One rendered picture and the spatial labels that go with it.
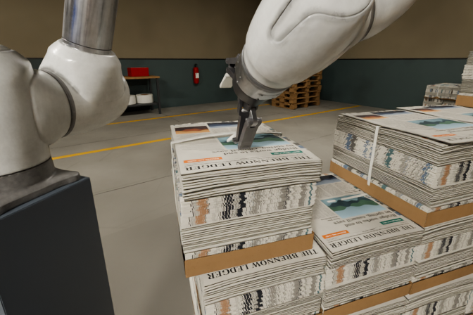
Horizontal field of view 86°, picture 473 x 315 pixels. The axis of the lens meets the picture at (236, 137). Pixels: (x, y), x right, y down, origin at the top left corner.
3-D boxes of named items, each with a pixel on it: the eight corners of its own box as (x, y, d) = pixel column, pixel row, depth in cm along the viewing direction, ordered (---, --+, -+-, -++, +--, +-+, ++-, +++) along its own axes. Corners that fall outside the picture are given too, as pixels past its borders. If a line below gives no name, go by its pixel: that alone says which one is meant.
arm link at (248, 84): (247, 91, 34) (236, 105, 40) (307, 88, 37) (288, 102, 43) (238, 29, 36) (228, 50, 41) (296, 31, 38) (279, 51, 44)
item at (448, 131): (340, 115, 92) (340, 112, 91) (400, 110, 100) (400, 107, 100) (450, 147, 58) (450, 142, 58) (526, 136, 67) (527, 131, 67)
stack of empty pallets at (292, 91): (296, 101, 817) (300, 58, 779) (320, 105, 752) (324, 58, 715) (269, 105, 741) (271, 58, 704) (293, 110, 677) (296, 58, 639)
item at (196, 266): (178, 230, 65) (177, 214, 63) (281, 211, 73) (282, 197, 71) (184, 279, 50) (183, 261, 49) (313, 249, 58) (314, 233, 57)
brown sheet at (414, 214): (329, 170, 100) (329, 159, 98) (386, 162, 108) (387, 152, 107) (424, 228, 65) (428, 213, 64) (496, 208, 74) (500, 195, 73)
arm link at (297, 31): (267, 108, 35) (331, 65, 39) (343, 49, 20) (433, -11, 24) (222, 43, 35) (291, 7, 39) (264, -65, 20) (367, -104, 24)
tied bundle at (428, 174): (328, 171, 100) (334, 114, 93) (386, 162, 109) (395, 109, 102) (422, 230, 66) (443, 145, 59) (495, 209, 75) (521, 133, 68)
